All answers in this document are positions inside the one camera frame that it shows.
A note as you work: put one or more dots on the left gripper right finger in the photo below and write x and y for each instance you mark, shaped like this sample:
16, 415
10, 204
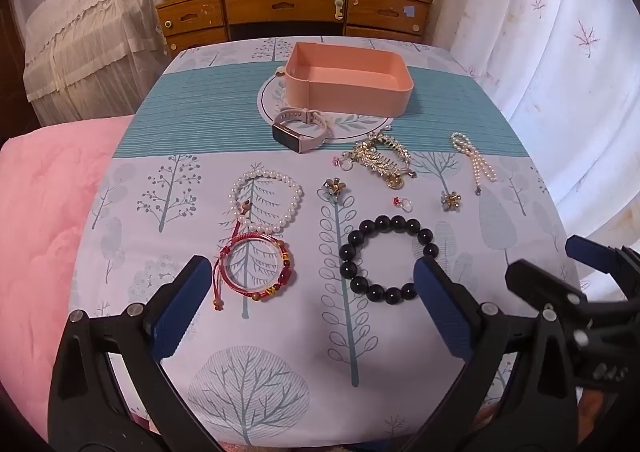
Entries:
538, 409

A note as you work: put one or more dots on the gold rhinestone hair comb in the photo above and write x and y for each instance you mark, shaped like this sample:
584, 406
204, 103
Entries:
382, 155

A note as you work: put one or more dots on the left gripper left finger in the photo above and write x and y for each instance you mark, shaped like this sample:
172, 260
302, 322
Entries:
87, 411

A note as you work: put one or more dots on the pink smart watch band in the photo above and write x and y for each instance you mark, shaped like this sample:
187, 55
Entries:
299, 129

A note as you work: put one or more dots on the pink rectangular tray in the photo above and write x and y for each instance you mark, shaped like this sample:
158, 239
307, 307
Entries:
347, 79

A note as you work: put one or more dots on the wooden desk with drawers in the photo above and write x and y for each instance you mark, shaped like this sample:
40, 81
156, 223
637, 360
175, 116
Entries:
188, 24

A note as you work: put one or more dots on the tree print tablecloth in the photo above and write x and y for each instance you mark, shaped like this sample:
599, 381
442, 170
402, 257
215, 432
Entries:
316, 364

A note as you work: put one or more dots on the white floral curtain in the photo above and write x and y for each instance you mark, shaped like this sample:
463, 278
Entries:
565, 75

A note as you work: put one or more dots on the pink blanket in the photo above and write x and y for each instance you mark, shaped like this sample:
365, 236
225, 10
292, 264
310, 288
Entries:
48, 182

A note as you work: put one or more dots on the flower earring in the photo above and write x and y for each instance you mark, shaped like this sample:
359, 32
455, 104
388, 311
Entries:
334, 187
451, 201

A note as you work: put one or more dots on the lace covered bed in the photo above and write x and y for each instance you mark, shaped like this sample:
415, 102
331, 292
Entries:
87, 59

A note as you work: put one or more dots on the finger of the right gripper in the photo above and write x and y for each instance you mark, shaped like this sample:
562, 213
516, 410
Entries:
622, 263
544, 292

